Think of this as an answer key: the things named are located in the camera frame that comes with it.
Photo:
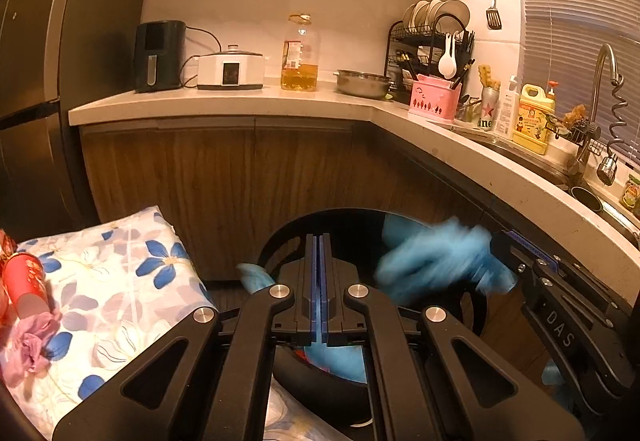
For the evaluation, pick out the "cooking oil bottle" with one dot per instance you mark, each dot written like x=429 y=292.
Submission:
x=299 y=66

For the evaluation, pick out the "steel cup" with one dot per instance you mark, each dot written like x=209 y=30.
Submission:
x=586 y=198

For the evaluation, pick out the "white rice spoon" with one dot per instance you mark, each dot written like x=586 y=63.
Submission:
x=446 y=63

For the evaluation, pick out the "black trash bin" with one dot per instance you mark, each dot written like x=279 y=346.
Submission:
x=350 y=228

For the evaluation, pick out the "wooden lower cabinets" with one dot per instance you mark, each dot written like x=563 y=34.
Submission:
x=200 y=181

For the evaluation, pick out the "steel sink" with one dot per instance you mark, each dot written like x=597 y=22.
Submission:
x=520 y=153

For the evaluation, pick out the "black dish rack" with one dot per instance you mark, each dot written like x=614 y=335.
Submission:
x=395 y=51

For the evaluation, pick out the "pink utensil basket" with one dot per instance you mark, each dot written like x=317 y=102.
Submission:
x=432 y=101

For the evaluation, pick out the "row of white plates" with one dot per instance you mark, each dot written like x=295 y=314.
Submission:
x=435 y=16

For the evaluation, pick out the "window blinds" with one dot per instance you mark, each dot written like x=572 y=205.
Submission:
x=575 y=11

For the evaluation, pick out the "black air fryer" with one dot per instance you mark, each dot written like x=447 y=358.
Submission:
x=160 y=56

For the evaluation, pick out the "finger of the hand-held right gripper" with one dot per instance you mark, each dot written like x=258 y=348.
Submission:
x=520 y=256

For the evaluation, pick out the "green beer can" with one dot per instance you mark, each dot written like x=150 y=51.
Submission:
x=486 y=113

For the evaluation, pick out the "dark steel refrigerator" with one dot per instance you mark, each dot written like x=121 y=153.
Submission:
x=50 y=71

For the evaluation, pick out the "blue floral blanket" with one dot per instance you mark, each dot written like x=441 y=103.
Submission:
x=120 y=281

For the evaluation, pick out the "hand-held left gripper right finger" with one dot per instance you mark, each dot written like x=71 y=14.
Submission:
x=334 y=281

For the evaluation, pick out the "yellow detergent bottle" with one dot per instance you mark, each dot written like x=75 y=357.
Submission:
x=532 y=126

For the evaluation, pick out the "green label jar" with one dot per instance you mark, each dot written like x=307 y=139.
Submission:
x=631 y=193

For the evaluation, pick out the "pink plastic bag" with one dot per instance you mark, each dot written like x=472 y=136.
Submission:
x=32 y=346

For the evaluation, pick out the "white pump bottle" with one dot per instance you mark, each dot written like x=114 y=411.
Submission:
x=507 y=113

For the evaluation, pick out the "white electric cooker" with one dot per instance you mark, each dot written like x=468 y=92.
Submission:
x=230 y=71

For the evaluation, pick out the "stone kitchen countertop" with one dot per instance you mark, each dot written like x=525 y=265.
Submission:
x=250 y=103

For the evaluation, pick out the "steel spring faucet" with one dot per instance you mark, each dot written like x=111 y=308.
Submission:
x=600 y=71

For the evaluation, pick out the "yellow dish brushes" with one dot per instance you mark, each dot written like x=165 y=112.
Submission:
x=487 y=76

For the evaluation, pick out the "steel bowl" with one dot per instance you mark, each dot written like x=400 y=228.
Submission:
x=362 y=83

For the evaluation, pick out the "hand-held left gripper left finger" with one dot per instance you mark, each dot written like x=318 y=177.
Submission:
x=305 y=281

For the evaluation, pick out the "red paper cup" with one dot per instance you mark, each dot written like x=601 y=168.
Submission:
x=27 y=281

